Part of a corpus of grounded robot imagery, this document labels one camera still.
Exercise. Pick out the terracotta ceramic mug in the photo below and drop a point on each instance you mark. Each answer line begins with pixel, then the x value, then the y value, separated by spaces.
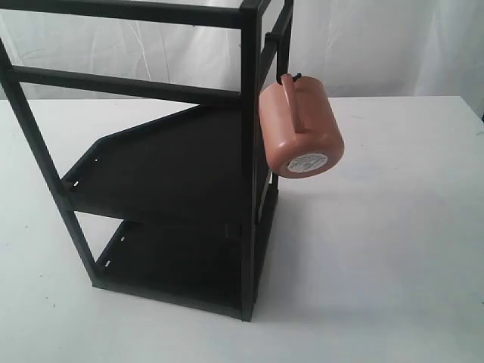
pixel 300 133

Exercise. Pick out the black metal shelf rack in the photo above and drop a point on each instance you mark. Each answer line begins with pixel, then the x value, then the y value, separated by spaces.
pixel 178 209

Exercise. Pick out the black metal hook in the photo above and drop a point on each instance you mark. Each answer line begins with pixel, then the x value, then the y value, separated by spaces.
pixel 282 43

